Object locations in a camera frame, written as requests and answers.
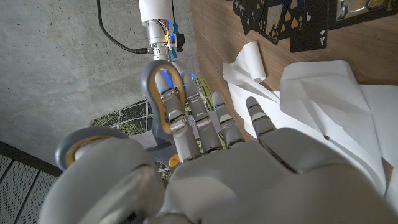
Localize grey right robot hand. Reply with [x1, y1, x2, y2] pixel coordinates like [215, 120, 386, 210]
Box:
[145, 19, 187, 77]

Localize printed forest window backdrop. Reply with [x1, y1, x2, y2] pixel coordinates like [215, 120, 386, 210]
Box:
[89, 76, 226, 178]

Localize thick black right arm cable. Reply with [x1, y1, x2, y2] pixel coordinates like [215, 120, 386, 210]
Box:
[96, 0, 149, 55]

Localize white receipt paper strip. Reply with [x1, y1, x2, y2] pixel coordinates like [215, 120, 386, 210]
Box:
[222, 41, 398, 212]

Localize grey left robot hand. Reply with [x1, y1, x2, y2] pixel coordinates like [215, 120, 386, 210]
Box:
[37, 70, 398, 224]

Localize orange handled scissors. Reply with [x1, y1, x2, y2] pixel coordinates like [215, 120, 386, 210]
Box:
[55, 59, 188, 174]

